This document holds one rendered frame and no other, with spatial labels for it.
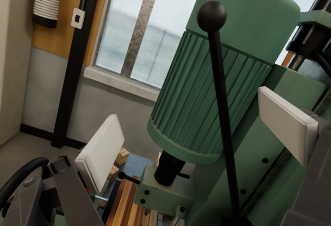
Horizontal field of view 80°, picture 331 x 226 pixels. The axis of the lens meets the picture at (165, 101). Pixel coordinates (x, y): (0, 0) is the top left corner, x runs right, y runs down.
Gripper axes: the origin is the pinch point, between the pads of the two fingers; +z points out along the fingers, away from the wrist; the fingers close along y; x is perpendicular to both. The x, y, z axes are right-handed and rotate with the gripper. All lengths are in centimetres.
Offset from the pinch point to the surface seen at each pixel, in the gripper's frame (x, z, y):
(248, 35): 4.4, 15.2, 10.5
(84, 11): 33, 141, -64
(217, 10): 8.5, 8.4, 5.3
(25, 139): -58, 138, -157
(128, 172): -36, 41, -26
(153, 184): -25.4, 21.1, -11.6
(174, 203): -31.1, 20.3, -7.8
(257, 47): 2.3, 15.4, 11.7
